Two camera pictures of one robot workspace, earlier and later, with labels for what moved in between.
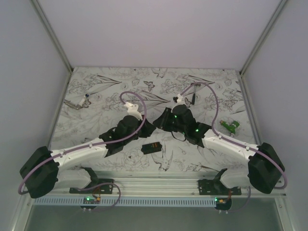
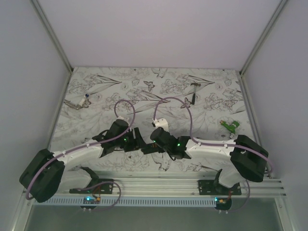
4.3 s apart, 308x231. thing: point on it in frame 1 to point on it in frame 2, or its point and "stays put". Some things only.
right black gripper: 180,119 to 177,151
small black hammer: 194,94 stays put
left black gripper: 148,129 to 135,143
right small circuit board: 223,201 stays put
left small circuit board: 90,200 stays put
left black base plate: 106,188 stays put
